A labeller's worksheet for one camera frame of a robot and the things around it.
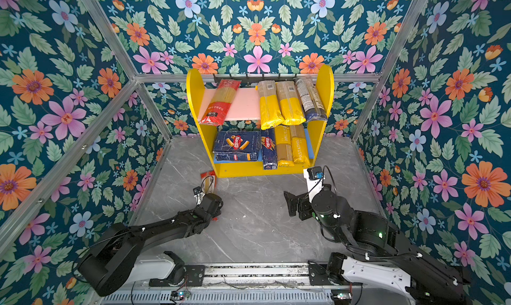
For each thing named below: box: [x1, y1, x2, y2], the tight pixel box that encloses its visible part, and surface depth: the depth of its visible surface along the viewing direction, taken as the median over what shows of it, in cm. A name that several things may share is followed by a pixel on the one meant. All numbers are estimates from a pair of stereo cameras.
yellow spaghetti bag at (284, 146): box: [274, 125, 295, 168], surface depth 95 cm
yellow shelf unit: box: [186, 64, 335, 178], surface depth 77 cm
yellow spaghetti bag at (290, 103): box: [275, 81, 307, 126], surface depth 75 cm
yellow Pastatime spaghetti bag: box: [290, 124, 311, 166], surface depth 94 cm
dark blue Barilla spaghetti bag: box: [260, 127, 279, 170], surface depth 92 cm
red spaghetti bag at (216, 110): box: [199, 79, 242, 127], surface depth 74 cm
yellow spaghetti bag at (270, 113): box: [258, 79, 285, 130], surface depth 73 cm
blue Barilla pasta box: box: [212, 130, 261, 162], surface depth 92 cm
